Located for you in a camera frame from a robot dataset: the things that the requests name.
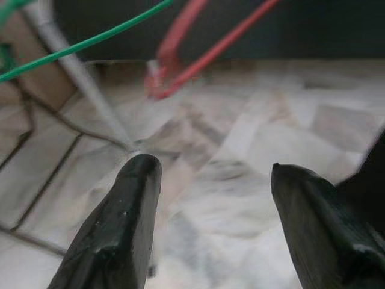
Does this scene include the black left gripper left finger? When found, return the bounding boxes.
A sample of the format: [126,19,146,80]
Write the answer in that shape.
[46,154,162,289]

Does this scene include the black shirt with red collar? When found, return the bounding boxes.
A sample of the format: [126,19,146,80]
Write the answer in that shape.
[335,128,385,238]

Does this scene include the black television console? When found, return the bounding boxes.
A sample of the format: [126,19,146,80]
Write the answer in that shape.
[52,0,385,63]

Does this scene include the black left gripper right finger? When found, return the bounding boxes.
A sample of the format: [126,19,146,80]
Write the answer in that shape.
[270,162,385,289]

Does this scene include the silver metal clothes rack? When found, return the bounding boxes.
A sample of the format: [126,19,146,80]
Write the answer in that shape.
[23,0,142,157]

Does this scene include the red plastic hanger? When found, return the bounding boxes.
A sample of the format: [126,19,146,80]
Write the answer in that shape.
[144,0,282,100]

